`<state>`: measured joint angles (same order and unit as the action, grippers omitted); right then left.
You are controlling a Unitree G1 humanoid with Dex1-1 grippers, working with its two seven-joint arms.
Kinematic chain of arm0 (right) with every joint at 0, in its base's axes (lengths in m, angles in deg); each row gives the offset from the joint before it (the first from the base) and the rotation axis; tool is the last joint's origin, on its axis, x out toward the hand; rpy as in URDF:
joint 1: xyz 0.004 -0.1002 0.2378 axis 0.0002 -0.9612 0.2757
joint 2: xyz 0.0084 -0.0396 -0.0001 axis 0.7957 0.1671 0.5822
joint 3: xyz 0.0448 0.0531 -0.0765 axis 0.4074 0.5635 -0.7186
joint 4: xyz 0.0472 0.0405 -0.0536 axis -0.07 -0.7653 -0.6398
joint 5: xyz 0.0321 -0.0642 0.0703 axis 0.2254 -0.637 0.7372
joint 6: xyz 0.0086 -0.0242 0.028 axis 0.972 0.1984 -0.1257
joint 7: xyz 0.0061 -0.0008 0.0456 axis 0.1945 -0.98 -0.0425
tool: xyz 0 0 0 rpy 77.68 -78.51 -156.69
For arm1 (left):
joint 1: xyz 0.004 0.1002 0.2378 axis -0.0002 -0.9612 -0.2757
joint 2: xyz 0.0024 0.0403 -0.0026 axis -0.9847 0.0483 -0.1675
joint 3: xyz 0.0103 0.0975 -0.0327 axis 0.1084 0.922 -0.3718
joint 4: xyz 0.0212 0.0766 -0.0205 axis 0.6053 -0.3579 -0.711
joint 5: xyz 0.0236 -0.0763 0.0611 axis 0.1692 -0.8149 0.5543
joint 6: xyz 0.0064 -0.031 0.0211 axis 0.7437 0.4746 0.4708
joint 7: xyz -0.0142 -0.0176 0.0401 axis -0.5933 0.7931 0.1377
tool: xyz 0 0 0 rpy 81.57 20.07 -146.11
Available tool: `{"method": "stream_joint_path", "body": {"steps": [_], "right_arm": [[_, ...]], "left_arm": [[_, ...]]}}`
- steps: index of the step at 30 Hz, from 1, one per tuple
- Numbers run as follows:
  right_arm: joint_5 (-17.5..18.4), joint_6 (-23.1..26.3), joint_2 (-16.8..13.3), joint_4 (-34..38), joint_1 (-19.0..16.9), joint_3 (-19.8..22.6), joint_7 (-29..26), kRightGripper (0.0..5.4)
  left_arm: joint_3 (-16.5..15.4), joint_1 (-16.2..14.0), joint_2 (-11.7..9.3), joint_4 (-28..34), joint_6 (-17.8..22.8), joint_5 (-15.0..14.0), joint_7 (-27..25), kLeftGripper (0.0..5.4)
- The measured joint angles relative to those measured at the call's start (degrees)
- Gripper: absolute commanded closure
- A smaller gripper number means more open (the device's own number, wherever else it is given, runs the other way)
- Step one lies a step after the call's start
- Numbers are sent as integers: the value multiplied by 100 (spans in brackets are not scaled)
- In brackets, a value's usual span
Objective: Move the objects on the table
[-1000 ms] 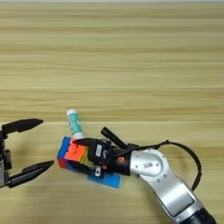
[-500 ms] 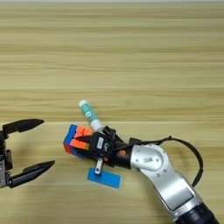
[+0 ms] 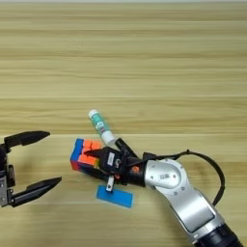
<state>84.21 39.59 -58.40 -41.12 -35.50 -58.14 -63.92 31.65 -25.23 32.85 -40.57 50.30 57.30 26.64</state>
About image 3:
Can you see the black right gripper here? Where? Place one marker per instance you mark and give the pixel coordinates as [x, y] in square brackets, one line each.
[133, 173]

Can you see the multicolour puzzle cube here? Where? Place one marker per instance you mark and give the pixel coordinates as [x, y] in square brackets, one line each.
[77, 154]

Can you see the blue rectangular eraser block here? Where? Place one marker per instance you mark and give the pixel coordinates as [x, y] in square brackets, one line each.
[120, 197]

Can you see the white green glue stick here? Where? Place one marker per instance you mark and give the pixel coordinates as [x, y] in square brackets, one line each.
[99, 123]

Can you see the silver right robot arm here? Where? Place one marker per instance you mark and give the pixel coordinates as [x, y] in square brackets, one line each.
[180, 193]

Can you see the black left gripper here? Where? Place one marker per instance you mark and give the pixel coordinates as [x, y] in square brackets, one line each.
[4, 180]

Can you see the black box with white label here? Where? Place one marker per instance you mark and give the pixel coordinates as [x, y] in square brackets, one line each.
[111, 160]

